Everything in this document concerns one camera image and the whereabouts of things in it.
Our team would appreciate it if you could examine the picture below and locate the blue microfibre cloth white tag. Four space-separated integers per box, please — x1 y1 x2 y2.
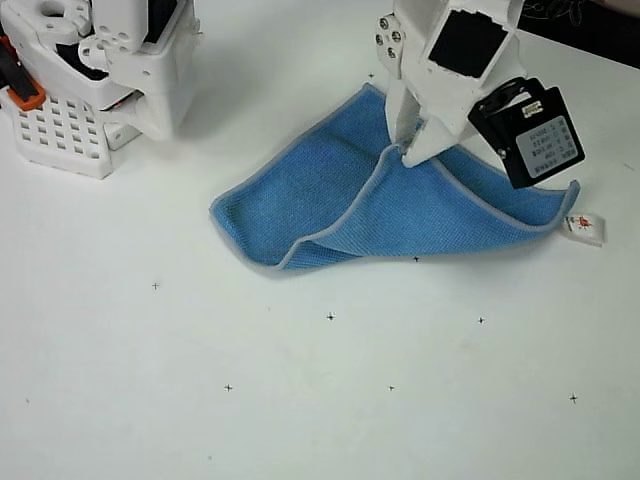
208 83 609 274

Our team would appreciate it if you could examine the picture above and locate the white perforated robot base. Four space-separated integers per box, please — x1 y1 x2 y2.
0 87 141 180

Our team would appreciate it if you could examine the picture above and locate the black mat with line drawing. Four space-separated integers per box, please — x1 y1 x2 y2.
517 0 640 71

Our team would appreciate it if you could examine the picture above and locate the orange and black clamp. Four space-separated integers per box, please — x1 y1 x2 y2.
0 35 46 111

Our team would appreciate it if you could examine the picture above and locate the black camera module box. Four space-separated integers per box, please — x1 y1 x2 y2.
467 77 586 190

